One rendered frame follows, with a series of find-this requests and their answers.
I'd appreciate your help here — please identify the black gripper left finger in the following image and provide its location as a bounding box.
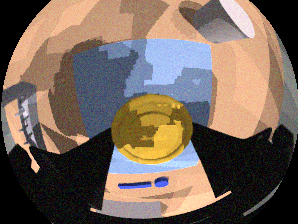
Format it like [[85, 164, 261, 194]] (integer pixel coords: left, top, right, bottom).
[[28, 128, 114, 210]]

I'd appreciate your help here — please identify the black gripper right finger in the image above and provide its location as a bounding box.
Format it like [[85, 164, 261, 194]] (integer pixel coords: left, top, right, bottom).
[[190, 123, 273, 198]]

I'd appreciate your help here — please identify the yellow round plate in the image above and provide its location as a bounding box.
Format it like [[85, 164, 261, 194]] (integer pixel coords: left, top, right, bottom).
[[110, 93, 193, 165]]

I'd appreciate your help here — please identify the grey cylinder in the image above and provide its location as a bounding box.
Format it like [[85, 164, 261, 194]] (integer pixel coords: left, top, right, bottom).
[[193, 0, 254, 44]]

